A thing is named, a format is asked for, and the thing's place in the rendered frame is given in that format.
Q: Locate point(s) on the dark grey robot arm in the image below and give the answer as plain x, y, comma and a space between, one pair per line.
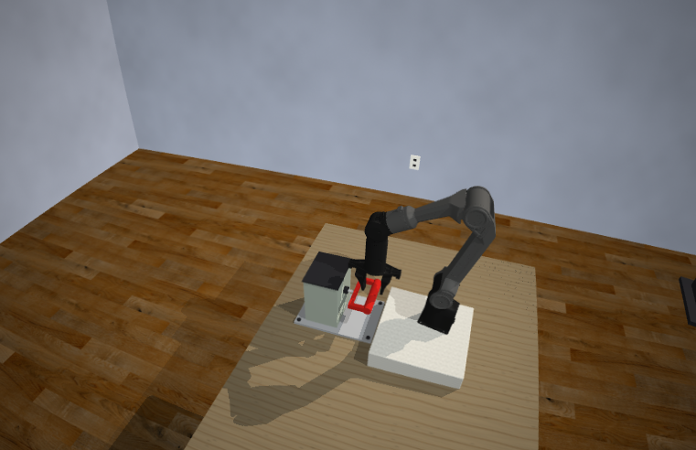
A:
470, 205

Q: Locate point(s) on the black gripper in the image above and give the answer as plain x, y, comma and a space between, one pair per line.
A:
375, 268

